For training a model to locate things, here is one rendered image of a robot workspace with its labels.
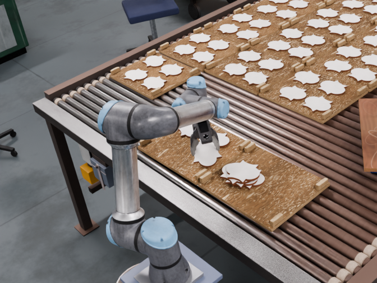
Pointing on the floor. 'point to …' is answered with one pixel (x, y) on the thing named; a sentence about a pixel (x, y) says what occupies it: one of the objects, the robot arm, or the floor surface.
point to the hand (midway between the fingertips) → (206, 153)
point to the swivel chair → (148, 12)
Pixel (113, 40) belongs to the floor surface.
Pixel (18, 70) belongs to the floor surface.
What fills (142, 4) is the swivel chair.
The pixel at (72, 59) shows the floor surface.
